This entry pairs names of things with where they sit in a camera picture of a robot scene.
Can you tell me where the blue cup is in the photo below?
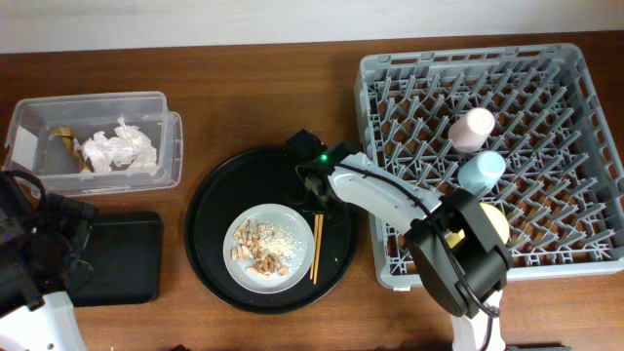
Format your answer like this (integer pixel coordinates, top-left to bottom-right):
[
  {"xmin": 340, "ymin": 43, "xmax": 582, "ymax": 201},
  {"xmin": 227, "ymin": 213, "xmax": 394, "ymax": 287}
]
[{"xmin": 457, "ymin": 151, "xmax": 506, "ymax": 196}]

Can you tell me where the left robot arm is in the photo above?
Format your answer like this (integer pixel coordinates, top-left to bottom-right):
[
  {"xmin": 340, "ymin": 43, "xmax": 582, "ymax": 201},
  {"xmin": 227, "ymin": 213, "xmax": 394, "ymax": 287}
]
[{"xmin": 1, "ymin": 171, "xmax": 99, "ymax": 350}]

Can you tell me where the gold foil wrapper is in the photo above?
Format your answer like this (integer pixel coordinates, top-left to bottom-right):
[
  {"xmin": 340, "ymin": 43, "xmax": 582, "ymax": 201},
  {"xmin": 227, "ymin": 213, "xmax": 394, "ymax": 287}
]
[{"xmin": 52, "ymin": 126, "xmax": 93, "ymax": 173}]

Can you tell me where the peanut shells and rice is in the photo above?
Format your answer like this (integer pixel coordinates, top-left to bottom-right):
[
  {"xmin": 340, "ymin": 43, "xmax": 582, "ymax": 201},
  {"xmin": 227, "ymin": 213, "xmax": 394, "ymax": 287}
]
[{"xmin": 230, "ymin": 217, "xmax": 297, "ymax": 279}]

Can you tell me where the wooden chopstick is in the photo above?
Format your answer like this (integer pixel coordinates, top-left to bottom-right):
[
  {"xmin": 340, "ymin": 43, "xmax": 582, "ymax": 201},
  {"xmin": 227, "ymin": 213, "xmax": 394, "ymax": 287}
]
[
  {"xmin": 309, "ymin": 214, "xmax": 320, "ymax": 281},
  {"xmin": 311, "ymin": 214, "xmax": 325, "ymax": 285}
]

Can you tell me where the black rectangular tray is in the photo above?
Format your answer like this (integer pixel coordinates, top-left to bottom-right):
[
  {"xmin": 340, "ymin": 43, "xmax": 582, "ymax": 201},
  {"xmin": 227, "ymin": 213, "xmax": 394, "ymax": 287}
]
[{"xmin": 69, "ymin": 212, "xmax": 163, "ymax": 307}]

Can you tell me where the pink cup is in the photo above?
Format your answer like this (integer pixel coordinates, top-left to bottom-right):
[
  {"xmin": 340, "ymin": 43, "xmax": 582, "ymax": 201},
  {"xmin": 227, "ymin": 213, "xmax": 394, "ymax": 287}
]
[{"xmin": 448, "ymin": 107, "xmax": 495, "ymax": 153}]

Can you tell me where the grey plate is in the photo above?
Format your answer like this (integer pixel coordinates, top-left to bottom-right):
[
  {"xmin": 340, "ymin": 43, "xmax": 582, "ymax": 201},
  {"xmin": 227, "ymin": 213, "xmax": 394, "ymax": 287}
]
[{"xmin": 223, "ymin": 204, "xmax": 313, "ymax": 294}]

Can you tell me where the grey dishwasher rack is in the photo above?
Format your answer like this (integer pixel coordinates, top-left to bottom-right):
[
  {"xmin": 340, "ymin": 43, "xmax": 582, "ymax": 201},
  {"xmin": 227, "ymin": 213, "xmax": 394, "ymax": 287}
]
[{"xmin": 354, "ymin": 44, "xmax": 623, "ymax": 281}]

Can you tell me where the small white napkin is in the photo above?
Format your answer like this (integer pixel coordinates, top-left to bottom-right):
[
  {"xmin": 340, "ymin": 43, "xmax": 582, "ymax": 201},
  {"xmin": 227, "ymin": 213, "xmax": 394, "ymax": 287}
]
[{"xmin": 82, "ymin": 132, "xmax": 124, "ymax": 173}]

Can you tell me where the round black serving tray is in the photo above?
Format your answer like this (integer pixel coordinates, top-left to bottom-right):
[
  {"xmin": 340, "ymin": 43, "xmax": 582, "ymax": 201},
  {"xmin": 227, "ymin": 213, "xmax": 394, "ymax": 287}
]
[{"xmin": 184, "ymin": 146, "xmax": 359, "ymax": 314}]

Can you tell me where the clear plastic waste bin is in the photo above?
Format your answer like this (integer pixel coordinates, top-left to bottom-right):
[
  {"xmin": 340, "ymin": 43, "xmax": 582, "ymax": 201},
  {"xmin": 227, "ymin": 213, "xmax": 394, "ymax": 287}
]
[{"xmin": 3, "ymin": 92, "xmax": 183, "ymax": 196}]

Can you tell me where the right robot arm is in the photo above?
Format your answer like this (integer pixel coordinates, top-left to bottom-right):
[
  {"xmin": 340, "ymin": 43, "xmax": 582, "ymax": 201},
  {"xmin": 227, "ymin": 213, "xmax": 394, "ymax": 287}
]
[{"xmin": 287, "ymin": 130, "xmax": 514, "ymax": 350}]

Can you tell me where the yellow bowl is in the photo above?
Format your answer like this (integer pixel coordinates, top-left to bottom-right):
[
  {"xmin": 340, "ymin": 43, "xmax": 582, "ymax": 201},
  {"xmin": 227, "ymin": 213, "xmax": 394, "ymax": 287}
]
[{"xmin": 446, "ymin": 203, "xmax": 510, "ymax": 249}]

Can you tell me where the large white napkin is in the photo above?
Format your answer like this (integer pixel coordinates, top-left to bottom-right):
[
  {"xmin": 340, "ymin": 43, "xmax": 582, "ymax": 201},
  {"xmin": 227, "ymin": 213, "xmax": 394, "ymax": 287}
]
[{"xmin": 111, "ymin": 116, "xmax": 157, "ymax": 170}]

